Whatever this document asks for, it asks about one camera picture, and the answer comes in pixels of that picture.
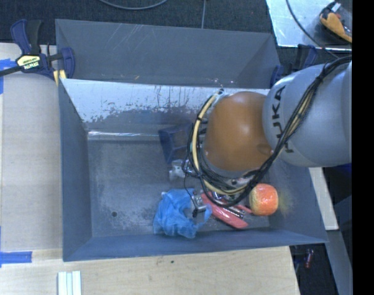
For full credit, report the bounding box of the blue crumpled cloth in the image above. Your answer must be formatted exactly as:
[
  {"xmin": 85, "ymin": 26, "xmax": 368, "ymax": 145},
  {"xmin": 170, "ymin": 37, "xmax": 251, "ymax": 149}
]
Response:
[{"xmin": 152, "ymin": 188, "xmax": 213, "ymax": 240}]

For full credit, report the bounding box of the red flat tool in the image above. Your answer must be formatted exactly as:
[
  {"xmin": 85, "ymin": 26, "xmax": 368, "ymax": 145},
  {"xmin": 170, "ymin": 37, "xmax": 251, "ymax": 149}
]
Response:
[{"xmin": 201, "ymin": 194, "xmax": 253, "ymax": 230}]

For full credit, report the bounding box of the orange and yellow ball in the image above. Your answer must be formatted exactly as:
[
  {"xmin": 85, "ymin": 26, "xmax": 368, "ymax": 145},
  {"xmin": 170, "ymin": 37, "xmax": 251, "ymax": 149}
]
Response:
[{"xmin": 248, "ymin": 183, "xmax": 279, "ymax": 217}]

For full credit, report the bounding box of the dark blue basket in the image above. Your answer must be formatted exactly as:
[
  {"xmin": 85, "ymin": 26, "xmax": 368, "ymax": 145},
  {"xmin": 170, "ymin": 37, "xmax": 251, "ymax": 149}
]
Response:
[{"xmin": 157, "ymin": 120, "xmax": 194, "ymax": 166}]

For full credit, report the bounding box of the grey metal bin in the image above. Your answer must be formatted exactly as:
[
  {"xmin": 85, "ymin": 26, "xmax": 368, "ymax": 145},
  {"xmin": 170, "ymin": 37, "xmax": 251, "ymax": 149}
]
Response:
[{"xmin": 54, "ymin": 18, "xmax": 330, "ymax": 262}]

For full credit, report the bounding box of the pale wood board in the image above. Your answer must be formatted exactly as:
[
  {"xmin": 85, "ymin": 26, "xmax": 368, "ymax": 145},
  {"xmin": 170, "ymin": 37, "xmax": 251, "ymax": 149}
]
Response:
[{"xmin": 1, "ymin": 72, "xmax": 63, "ymax": 253}]

